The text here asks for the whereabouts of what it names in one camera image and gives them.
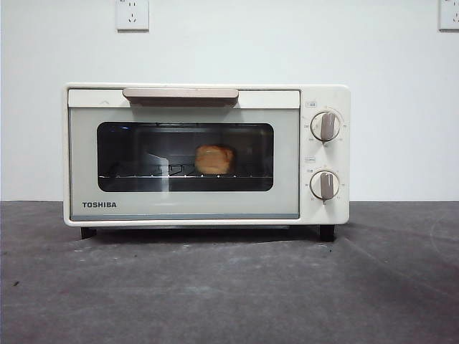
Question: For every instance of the golden brown bread loaf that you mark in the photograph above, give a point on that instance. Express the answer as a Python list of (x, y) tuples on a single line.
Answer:
[(214, 160)]

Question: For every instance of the cream oven knob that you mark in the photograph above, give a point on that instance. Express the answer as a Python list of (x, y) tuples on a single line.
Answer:
[(325, 126), (324, 184)]

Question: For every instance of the cream white toaster oven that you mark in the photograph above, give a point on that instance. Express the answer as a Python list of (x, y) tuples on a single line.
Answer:
[(324, 157)]

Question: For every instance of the white wall socket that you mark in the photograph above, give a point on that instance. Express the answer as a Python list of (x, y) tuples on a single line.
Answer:
[(132, 18), (450, 16)]

